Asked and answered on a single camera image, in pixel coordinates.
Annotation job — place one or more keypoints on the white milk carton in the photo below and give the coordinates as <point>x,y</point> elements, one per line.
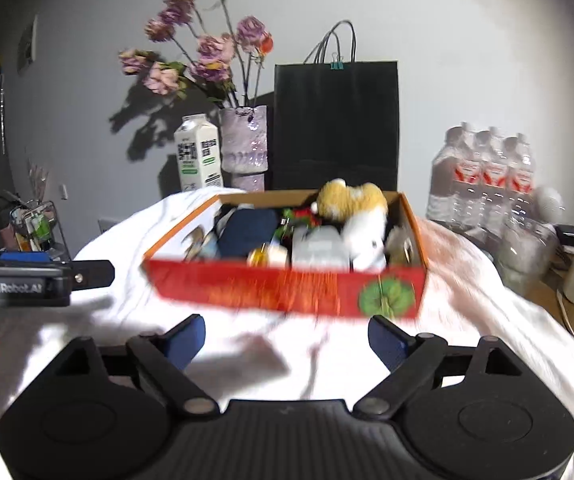
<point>198,153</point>

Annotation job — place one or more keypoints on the wire storage rack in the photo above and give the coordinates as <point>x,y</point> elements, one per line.
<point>33,227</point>

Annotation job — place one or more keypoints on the yellow white plush toy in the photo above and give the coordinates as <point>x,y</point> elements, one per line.
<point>363,212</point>

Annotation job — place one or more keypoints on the white translucent container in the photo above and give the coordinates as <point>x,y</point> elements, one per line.
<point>319,249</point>

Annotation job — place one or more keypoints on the white round lamp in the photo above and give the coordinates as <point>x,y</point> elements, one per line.
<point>547,205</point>

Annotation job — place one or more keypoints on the navy blue pouch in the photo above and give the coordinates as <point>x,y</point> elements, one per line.
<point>246,230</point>

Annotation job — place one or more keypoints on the black paper bag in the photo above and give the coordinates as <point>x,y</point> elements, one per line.
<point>335,117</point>

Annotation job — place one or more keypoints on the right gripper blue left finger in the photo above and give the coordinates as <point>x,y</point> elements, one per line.
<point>184,341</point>

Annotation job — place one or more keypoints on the water bottle left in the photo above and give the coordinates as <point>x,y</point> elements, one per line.
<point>455,188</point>

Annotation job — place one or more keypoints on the water bottle right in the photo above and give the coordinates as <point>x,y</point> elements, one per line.
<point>520,176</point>

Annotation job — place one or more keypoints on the water bottle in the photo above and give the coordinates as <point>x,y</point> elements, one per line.
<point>490,206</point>
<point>455,188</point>
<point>520,176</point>

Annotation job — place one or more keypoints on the water bottle middle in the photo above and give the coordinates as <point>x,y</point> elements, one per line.
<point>490,206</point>

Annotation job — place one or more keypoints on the yellow cube block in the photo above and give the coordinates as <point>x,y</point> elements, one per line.
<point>269,256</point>

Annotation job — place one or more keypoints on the dried purple flowers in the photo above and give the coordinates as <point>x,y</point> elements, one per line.
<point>219,57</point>

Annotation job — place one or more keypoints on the clear glass cup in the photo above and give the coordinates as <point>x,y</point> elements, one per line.
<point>525,252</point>

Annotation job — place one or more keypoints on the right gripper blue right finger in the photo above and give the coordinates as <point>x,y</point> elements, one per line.
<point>391,344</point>

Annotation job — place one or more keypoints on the white fluffy blanket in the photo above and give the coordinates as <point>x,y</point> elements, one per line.
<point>267,356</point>

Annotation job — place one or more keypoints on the red cardboard box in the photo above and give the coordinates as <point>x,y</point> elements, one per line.
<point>395,292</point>

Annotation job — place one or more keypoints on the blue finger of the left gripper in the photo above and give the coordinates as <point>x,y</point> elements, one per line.
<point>24,256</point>

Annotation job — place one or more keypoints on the purple glass vase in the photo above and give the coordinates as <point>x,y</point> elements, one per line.
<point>244,146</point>

